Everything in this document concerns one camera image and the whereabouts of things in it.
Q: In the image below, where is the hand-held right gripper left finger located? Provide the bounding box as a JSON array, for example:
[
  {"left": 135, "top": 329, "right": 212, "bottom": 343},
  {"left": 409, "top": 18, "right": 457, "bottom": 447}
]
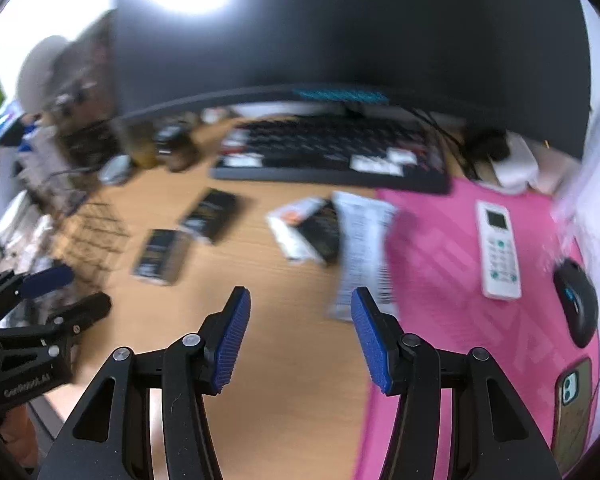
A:
[{"left": 37, "top": 286, "right": 252, "bottom": 480}]

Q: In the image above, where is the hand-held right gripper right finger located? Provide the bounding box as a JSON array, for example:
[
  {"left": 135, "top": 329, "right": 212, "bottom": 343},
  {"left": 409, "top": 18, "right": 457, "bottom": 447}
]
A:
[{"left": 351, "top": 287, "right": 561, "bottom": 480}]

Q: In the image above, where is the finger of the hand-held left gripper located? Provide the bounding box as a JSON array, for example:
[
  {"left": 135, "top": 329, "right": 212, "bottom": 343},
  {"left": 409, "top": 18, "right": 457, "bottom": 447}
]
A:
[
  {"left": 47, "top": 292, "right": 113, "bottom": 336},
  {"left": 0, "top": 265, "right": 76, "bottom": 313}
]

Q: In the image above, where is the black wire basket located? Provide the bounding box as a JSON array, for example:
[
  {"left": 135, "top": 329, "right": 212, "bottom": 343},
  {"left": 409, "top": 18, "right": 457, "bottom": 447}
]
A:
[{"left": 25, "top": 170, "right": 131, "bottom": 291}]

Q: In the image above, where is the wooden desktop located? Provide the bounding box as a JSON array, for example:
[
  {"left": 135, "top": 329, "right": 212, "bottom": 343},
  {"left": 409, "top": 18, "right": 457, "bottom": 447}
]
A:
[{"left": 45, "top": 110, "right": 481, "bottom": 480}]

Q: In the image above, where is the pink desk mat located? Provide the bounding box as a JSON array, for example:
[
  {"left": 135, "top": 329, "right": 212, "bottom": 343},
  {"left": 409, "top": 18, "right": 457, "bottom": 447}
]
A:
[{"left": 352, "top": 180, "right": 600, "bottom": 480}]

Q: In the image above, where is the clear printed plastic wrapper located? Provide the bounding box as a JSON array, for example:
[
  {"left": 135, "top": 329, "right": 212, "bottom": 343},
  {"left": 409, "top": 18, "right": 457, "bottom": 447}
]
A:
[{"left": 327, "top": 191, "right": 400, "bottom": 322}]

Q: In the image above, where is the black tissue pack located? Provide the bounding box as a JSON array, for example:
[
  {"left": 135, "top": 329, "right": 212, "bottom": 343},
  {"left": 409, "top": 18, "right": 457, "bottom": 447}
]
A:
[
  {"left": 179, "top": 187, "right": 241, "bottom": 245},
  {"left": 132, "top": 229, "right": 188, "bottom": 286},
  {"left": 267, "top": 197, "right": 343, "bottom": 266}
]

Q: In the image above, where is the small grey object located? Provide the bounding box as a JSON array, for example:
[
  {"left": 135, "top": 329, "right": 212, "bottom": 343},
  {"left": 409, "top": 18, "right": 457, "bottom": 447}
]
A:
[{"left": 100, "top": 155, "right": 133, "bottom": 184}]

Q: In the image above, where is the white remote control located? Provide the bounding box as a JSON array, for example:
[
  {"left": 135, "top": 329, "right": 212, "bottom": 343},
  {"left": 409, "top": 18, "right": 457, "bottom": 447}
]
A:
[{"left": 475, "top": 201, "right": 522, "bottom": 301}]

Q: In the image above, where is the small glass jar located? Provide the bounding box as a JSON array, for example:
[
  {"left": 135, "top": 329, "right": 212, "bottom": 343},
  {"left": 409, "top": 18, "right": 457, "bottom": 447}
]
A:
[{"left": 152, "top": 122, "right": 198, "bottom": 171}]

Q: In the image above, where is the black keyboard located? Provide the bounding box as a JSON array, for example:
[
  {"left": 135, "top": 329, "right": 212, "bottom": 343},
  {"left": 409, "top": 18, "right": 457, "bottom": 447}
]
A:
[{"left": 211, "top": 114, "right": 453, "bottom": 195}]

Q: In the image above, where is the cluttered storage shelf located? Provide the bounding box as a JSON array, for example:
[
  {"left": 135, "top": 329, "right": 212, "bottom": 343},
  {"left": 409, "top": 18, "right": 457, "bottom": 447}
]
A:
[{"left": 40, "top": 10, "right": 126, "bottom": 161}]

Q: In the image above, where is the black computer mouse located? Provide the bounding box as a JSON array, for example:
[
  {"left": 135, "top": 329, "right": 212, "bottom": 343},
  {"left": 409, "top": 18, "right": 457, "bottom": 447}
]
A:
[{"left": 552, "top": 257, "right": 600, "bottom": 348}]

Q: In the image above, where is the white round object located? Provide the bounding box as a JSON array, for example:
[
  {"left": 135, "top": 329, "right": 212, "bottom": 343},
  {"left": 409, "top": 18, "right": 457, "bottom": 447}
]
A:
[{"left": 17, "top": 35, "right": 76, "bottom": 111}]

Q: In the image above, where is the phone in brown case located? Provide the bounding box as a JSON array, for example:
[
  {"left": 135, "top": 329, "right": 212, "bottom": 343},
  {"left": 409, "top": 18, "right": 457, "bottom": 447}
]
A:
[{"left": 550, "top": 357, "right": 593, "bottom": 476}]

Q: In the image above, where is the black charger block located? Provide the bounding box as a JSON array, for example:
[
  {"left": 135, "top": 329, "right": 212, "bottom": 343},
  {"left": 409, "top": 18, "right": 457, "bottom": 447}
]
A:
[{"left": 472, "top": 130, "right": 511, "bottom": 161}]

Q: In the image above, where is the white power adapter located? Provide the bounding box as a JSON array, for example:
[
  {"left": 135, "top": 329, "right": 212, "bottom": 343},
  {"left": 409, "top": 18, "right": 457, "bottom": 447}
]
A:
[{"left": 490, "top": 132, "right": 538, "bottom": 188}]

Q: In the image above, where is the clear plastic bag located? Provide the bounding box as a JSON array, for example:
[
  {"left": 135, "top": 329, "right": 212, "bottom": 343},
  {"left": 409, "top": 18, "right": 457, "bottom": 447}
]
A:
[{"left": 550, "top": 70, "right": 600, "bottom": 261}]

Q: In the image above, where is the black curved monitor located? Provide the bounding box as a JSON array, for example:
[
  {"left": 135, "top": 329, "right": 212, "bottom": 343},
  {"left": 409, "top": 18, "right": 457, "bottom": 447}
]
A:
[{"left": 111, "top": 0, "right": 593, "bottom": 161}]

